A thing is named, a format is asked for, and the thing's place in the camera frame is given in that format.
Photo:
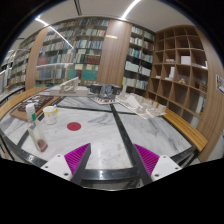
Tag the library bookshelf right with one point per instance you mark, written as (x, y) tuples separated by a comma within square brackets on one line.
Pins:
[(138, 65)]

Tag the white mug with dots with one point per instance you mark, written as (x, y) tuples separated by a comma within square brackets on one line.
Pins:
[(50, 114)]

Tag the white architectural model left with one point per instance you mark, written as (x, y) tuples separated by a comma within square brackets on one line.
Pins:
[(67, 88)]

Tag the wooden bench edge right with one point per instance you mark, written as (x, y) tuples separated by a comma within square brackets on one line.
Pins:
[(186, 129)]

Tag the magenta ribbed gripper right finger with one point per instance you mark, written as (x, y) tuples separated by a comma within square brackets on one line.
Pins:
[(151, 166)]

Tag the large library bookshelf centre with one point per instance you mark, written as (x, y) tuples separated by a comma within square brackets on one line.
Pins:
[(71, 49)]

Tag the red round marker sticker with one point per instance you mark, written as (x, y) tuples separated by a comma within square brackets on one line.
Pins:
[(74, 126)]

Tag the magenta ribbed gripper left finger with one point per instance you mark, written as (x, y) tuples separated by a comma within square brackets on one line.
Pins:
[(70, 166)]

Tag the wooden cubby shelf unit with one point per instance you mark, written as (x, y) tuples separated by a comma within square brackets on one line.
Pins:
[(179, 77)]

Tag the clear plastic water bottle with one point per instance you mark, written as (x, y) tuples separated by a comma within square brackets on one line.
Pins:
[(35, 128)]

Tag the dark grey building model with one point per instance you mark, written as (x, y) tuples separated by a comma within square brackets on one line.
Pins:
[(105, 91)]

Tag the library bookshelf far left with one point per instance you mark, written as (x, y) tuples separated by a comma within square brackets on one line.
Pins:
[(13, 69)]

